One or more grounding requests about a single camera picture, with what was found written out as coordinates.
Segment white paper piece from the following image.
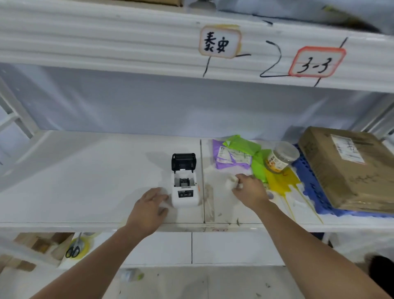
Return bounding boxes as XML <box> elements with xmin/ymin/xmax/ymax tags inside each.
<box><xmin>224</xmin><ymin>175</ymin><xmax>244</xmax><ymax>192</ymax></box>

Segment small clear plastic bottle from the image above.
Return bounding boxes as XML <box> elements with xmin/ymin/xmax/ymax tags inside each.
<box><xmin>119</xmin><ymin>268</ymin><xmax>145</xmax><ymax>283</ymax></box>

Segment green mailing bag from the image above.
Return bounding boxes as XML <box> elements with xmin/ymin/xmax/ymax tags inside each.
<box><xmin>223</xmin><ymin>135</ymin><xmax>262</xmax><ymax>156</ymax></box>
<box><xmin>251</xmin><ymin>149</ymin><xmax>273</xmax><ymax>184</ymax></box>

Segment yellow tape roll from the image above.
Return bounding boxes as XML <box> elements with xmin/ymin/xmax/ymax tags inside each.
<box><xmin>68</xmin><ymin>237</ymin><xmax>92</xmax><ymax>260</ymax></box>

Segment small brown cardboard box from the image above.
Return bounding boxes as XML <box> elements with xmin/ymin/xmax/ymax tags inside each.
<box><xmin>129</xmin><ymin>0</ymin><xmax>184</xmax><ymax>7</ymax></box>

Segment large brown cardboard box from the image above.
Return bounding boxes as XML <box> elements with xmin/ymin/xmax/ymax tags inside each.
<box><xmin>298</xmin><ymin>126</ymin><xmax>394</xmax><ymax>214</ymax></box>

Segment white shipping label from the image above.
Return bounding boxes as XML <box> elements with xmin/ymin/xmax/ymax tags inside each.
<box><xmin>331</xmin><ymin>134</ymin><xmax>366</xmax><ymax>164</ymax></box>

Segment grey plastic parcel bags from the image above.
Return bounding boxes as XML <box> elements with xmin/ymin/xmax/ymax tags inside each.
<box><xmin>212</xmin><ymin>0</ymin><xmax>394</xmax><ymax>35</ymax></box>

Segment person's left forearm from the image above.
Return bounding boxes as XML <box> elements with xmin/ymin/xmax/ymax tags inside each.
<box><xmin>30</xmin><ymin>226</ymin><xmax>146</xmax><ymax>299</ymax></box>

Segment white label printer black lid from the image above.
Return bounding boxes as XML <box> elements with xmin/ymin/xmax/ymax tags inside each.
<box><xmin>171</xmin><ymin>153</ymin><xmax>200</xmax><ymax>208</ymax></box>

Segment yellow bordered paper label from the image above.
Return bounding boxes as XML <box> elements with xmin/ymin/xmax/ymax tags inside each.
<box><xmin>198</xmin><ymin>25</ymin><xmax>242</xmax><ymax>59</ymax></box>

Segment person's right hand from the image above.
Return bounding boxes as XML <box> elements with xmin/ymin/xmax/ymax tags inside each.
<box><xmin>231</xmin><ymin>173</ymin><xmax>271</xmax><ymax>213</ymax></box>

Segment white plastic backdrop sheet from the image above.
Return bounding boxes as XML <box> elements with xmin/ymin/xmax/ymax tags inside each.
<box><xmin>0</xmin><ymin>63</ymin><xmax>394</xmax><ymax>143</ymax></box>

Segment blue plastic pallet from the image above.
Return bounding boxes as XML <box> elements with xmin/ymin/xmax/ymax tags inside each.
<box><xmin>292</xmin><ymin>144</ymin><xmax>394</xmax><ymax>218</ymax></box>

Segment wooden pallet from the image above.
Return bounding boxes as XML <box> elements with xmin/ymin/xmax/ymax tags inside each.
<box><xmin>0</xmin><ymin>232</ymin><xmax>74</xmax><ymax>273</ymax></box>

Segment white metal shelving rack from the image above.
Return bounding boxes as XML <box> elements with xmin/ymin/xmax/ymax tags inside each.
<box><xmin>0</xmin><ymin>0</ymin><xmax>394</xmax><ymax>268</ymax></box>

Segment yellow plastic sheet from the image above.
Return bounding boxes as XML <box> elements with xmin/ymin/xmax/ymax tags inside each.
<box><xmin>264</xmin><ymin>167</ymin><xmax>324</xmax><ymax>223</ymax></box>

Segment person's right forearm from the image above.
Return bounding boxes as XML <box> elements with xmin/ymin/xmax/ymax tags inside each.
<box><xmin>254</xmin><ymin>200</ymin><xmax>392</xmax><ymax>299</ymax></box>

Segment red bordered paper label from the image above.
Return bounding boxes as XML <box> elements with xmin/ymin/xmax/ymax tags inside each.
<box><xmin>288</xmin><ymin>46</ymin><xmax>347</xmax><ymax>78</ymax></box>

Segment person's left hand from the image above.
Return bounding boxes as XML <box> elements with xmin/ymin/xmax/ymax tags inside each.
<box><xmin>125</xmin><ymin>187</ymin><xmax>170</xmax><ymax>239</ymax></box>

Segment clear jar with white lid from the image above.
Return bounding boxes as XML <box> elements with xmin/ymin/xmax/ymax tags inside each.
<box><xmin>266</xmin><ymin>141</ymin><xmax>300</xmax><ymax>174</ymax></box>

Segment purple mailing bag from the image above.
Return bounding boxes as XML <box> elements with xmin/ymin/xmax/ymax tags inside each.
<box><xmin>212</xmin><ymin>139</ymin><xmax>252</xmax><ymax>170</ymax></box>

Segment black handled scissors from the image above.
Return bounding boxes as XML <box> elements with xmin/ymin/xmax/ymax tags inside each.
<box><xmin>65</xmin><ymin>232</ymin><xmax>85</xmax><ymax>259</ymax></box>

